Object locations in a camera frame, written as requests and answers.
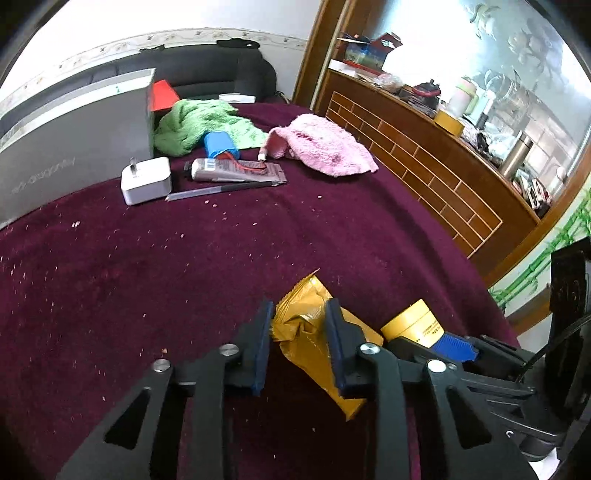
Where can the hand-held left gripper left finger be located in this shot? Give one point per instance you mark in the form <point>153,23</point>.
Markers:
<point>264,355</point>

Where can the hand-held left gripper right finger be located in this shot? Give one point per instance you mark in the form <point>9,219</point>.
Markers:
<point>333,350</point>

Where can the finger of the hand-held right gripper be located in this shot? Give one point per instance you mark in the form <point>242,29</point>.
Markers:
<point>408,350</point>
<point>457,347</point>

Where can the yellow round jar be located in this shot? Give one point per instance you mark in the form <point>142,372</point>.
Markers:
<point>411,323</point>

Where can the gold foil packet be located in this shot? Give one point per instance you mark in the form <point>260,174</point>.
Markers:
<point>300,327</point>

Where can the steel thermos bottle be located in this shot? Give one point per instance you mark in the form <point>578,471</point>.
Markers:
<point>516,157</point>

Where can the grey pen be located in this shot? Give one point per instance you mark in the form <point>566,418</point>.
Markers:
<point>217,189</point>

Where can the wooden partition counter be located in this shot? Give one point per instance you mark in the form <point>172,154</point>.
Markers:
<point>415,152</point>

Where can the pink terry towel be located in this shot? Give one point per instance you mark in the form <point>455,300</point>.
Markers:
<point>323,143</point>

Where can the white charger plug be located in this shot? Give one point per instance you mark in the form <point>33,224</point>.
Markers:
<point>147,182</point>

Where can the yellow round tin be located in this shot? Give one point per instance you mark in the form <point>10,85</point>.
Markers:
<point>449,123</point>

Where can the blue battery pack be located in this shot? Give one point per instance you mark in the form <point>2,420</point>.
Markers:
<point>221,145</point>

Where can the white jug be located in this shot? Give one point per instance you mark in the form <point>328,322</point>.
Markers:
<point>463,99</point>

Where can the green terry towel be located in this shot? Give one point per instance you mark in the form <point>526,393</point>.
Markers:
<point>198,120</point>

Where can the white flat box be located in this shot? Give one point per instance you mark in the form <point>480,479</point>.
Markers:
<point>238,98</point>

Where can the etched glass panel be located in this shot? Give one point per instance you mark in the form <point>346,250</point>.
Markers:
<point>508,27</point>

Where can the red box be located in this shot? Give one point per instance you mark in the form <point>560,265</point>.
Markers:
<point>164,94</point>

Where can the grey rectangular box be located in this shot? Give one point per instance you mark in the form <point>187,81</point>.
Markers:
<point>69,152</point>

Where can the black leather sofa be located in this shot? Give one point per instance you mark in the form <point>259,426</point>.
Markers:
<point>207,69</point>

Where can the colourful cardboard boxes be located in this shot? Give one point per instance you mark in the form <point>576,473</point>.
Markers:
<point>364,53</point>

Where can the bamboo wall sticker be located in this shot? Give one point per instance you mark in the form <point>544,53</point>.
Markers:
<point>531,272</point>

